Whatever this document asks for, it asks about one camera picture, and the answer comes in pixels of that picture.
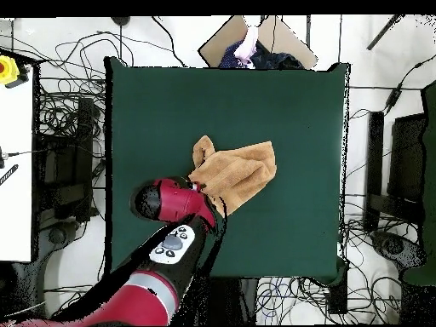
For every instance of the orange terry towel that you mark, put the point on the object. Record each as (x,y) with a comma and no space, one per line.
(238,170)

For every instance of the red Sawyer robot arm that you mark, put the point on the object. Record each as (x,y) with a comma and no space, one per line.
(177,204)

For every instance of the dark green tablecloth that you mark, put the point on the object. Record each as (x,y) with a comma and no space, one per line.
(170,102)

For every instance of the black equipment rack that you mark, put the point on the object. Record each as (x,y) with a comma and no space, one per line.
(83,153)
(407,156)

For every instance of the cardboard box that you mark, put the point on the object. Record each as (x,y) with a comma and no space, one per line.
(218,44)

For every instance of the pale pink garment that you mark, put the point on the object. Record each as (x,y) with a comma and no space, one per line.
(247,47)

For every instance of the dark blue garment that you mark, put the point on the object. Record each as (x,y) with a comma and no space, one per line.
(272,59)

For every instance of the white desk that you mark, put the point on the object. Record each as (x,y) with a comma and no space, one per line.
(15,170)

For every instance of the black power adapter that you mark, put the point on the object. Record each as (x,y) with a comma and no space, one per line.
(392,98)

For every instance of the yellow emergency stop button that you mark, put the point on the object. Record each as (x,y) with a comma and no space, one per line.
(6,69)

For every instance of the green covered side table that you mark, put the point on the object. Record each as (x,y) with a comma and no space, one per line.
(430,170)

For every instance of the black rod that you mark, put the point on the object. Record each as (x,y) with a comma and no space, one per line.
(383,32)

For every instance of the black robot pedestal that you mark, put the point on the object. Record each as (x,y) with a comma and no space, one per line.
(231,299)

